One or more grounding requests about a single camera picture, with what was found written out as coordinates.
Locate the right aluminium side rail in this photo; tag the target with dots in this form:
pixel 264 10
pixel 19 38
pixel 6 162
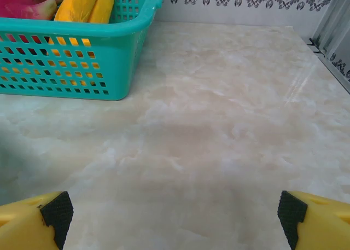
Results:
pixel 335 70

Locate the right aluminium frame post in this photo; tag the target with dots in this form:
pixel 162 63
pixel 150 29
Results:
pixel 332 20

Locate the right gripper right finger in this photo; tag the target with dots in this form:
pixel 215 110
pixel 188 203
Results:
pixel 325 225

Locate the yellow banana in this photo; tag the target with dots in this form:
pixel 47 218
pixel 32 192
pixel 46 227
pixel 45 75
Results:
pixel 102 9
pixel 76 3

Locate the teal plastic basket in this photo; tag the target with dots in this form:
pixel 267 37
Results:
pixel 120 69

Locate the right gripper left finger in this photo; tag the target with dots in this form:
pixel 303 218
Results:
pixel 24 225

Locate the pink dragon fruit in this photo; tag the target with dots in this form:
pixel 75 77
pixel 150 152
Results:
pixel 19 1

